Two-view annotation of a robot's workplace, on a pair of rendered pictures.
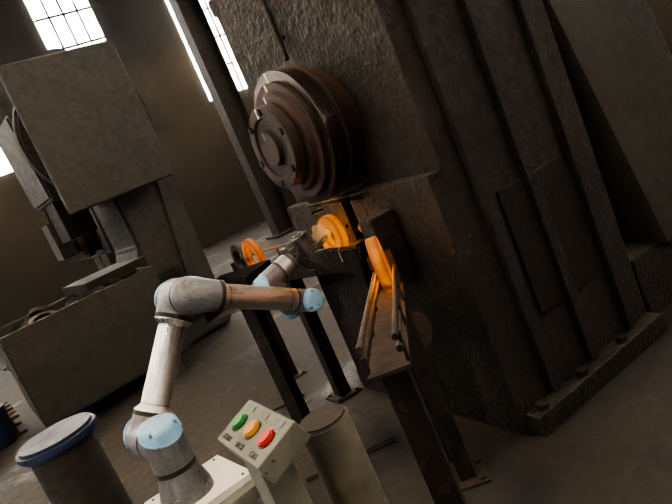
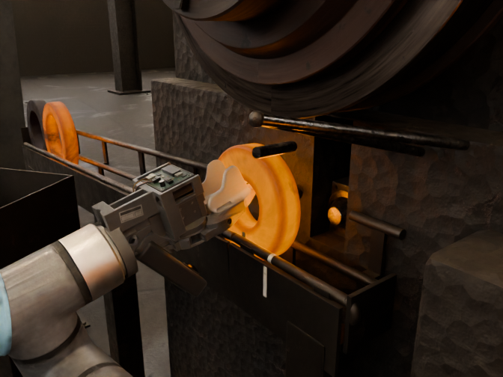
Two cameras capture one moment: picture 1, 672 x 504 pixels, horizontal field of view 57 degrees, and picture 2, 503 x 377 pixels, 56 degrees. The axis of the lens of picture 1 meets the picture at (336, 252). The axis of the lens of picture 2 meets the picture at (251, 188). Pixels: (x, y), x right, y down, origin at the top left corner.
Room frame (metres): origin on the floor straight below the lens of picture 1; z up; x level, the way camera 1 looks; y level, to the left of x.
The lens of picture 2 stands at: (1.62, 0.10, 0.97)
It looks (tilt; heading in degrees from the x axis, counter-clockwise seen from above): 19 degrees down; 349
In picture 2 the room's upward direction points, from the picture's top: straight up
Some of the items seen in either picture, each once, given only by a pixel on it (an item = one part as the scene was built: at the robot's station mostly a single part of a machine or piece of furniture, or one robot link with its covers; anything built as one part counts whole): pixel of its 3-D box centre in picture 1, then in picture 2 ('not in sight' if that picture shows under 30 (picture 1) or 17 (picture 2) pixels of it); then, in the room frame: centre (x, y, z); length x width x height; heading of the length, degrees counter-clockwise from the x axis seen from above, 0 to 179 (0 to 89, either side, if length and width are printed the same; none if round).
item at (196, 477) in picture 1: (181, 479); not in sight; (1.62, 0.65, 0.37); 0.15 x 0.15 x 0.10
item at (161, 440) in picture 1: (163, 442); not in sight; (1.62, 0.65, 0.49); 0.13 x 0.12 x 0.14; 36
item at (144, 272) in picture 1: (92, 343); not in sight; (4.25, 1.83, 0.39); 1.03 x 0.83 x 0.79; 121
